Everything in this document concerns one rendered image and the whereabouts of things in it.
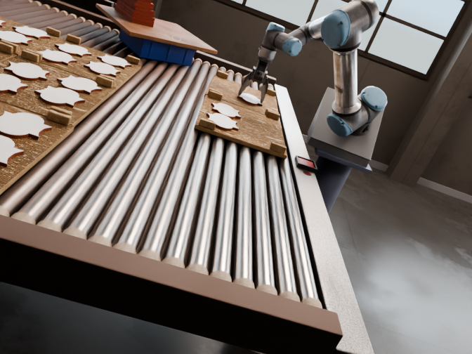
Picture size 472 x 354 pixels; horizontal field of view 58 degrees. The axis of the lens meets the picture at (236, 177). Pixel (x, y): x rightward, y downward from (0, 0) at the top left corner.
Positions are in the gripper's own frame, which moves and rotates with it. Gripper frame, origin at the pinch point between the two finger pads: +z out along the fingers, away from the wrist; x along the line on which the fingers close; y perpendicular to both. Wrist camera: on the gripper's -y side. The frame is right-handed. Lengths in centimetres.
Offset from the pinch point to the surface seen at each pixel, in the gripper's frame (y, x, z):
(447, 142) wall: 262, -241, 38
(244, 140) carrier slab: -56, 0, 1
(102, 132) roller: -84, 42, 2
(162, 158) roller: -88, 24, 2
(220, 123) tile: -50, 10, 0
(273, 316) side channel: -141, -8, -1
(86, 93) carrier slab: -63, 56, 0
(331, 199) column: -13, -54, 30
